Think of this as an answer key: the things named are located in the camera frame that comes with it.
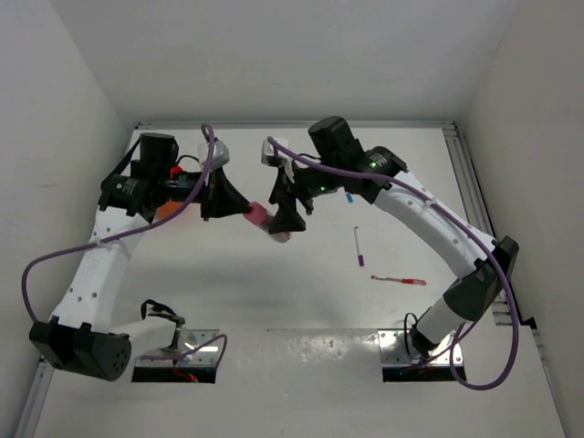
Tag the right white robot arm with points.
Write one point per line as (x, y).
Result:
(481, 263)

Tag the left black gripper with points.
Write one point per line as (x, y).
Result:
(219, 198)

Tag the white pen purple cap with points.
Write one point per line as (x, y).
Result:
(360, 256)

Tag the aluminium table rail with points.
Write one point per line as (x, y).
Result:
(473, 199)
(35, 401)

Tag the red gel pen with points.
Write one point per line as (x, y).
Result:
(408, 281)

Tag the metal base plate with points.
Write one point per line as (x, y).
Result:
(193, 348)
(394, 355)

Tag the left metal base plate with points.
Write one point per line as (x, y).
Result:
(193, 348)

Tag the right aluminium table rail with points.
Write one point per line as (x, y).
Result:
(473, 199)

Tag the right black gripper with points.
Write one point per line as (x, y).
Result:
(287, 216)

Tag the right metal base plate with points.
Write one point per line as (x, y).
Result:
(394, 355)

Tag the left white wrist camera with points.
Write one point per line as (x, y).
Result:
(219, 158)

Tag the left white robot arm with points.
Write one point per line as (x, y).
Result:
(79, 336)

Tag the orange round organizer container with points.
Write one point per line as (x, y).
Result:
(167, 209)

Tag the left aluminium table rail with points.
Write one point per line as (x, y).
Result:
(35, 401)

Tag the pink glue stick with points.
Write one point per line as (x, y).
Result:
(262, 219)

